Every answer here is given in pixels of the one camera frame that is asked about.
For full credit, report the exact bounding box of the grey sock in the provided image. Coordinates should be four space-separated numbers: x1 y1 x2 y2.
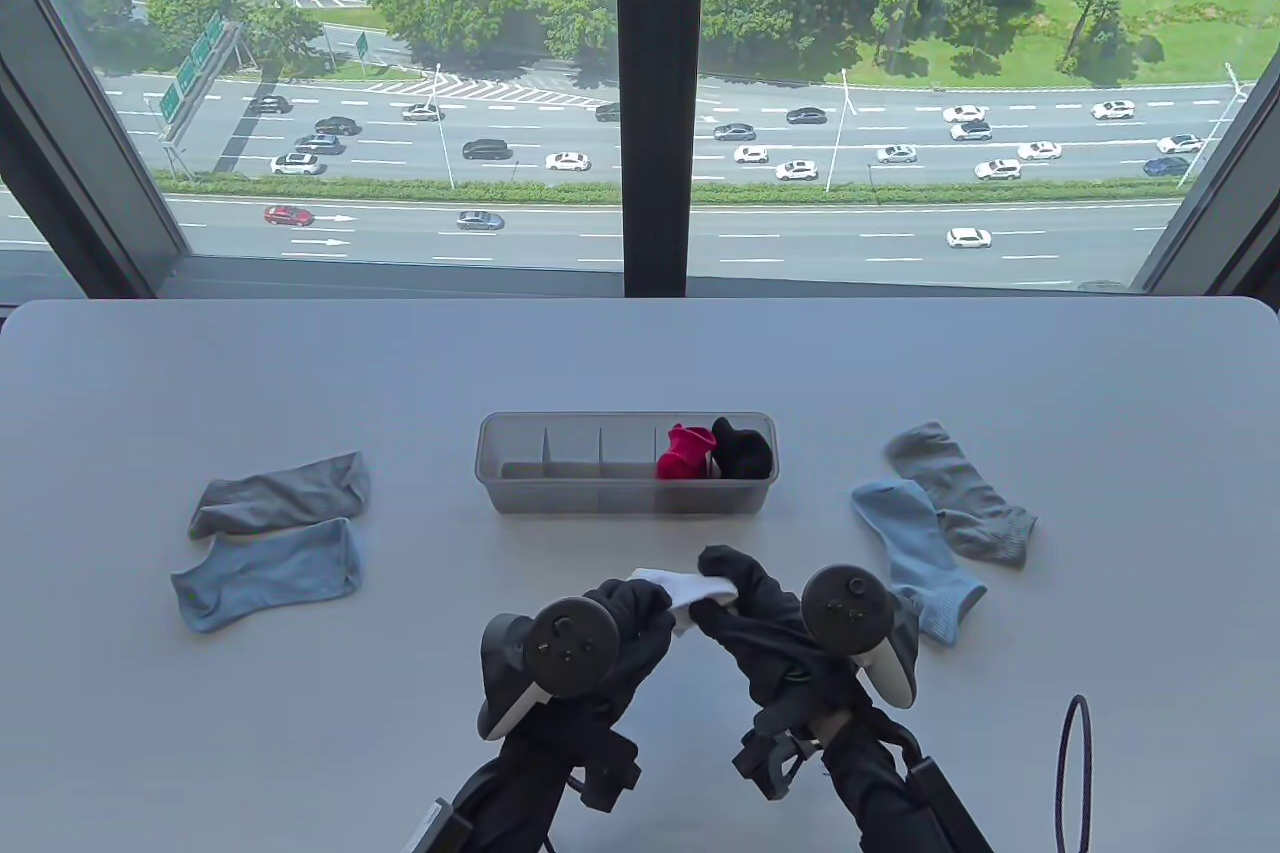
884 421 1039 568
189 451 372 542

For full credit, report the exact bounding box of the light blue sock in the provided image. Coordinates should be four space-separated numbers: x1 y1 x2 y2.
850 479 988 646
170 518 363 634

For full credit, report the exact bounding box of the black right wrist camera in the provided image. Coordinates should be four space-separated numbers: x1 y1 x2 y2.
733 728 807 800

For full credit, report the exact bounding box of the green road sign gantry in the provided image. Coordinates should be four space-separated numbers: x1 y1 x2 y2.
155 13 246 184

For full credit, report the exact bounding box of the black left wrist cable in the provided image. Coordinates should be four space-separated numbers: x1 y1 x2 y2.
540 765 593 853

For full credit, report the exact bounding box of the person's right hand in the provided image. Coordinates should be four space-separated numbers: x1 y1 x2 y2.
690 545 883 726

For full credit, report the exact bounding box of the grey hand controller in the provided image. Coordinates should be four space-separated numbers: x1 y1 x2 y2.
800 565 921 707
476 598 623 742

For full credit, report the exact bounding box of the clear plastic divided organizer box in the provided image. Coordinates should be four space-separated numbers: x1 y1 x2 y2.
475 410 780 516

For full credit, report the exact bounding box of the dark window frame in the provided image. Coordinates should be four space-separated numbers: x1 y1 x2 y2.
0 0 1280 299

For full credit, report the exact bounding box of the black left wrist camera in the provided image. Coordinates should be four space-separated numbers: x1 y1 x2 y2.
575 738 642 812

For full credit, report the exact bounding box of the person's left hand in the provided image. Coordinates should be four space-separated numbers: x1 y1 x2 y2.
500 578 677 746

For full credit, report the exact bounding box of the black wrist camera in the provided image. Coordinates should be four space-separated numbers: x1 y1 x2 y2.
733 728 807 800
575 738 642 812

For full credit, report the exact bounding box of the black sock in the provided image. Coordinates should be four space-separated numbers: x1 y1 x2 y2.
710 416 774 481
712 423 774 481

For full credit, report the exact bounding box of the black right forearm module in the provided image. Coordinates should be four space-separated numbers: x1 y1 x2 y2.
905 758 991 853

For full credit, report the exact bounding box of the black left forearm module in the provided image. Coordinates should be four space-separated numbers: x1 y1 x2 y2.
405 798 473 853

